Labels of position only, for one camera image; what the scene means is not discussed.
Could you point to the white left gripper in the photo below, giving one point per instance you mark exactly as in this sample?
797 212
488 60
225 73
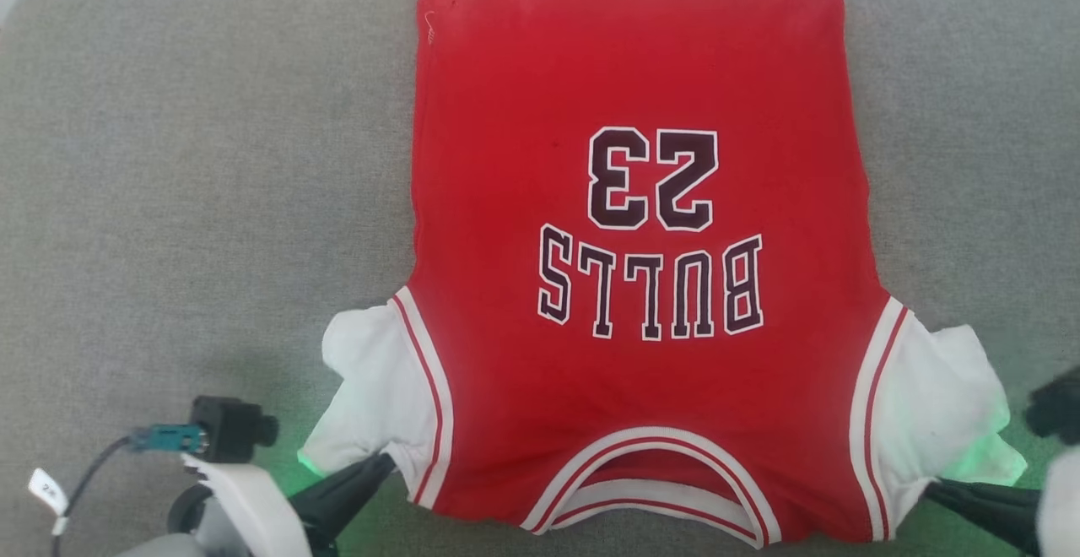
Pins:
253 502

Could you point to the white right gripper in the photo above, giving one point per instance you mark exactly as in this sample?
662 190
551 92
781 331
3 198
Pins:
1061 506

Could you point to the red white Bulls jersey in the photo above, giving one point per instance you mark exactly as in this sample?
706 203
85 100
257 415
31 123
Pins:
624 76

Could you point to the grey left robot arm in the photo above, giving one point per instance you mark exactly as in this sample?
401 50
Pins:
215 533

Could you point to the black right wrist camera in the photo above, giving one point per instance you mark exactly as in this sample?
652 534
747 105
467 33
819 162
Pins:
1059 409

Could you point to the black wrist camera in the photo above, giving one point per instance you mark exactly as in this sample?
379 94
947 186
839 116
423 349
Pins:
228 426
1059 409

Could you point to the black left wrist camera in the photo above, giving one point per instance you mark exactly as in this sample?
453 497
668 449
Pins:
228 426

